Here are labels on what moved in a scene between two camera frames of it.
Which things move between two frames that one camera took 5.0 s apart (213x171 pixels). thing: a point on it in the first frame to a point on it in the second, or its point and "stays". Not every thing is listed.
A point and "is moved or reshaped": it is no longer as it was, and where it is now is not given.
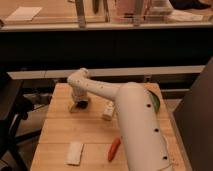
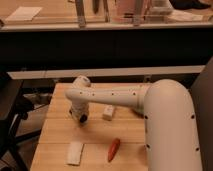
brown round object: (78, 105) is moved or reshaped
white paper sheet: (24, 13) stays
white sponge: (74, 153) stays
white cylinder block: (109, 110) stays
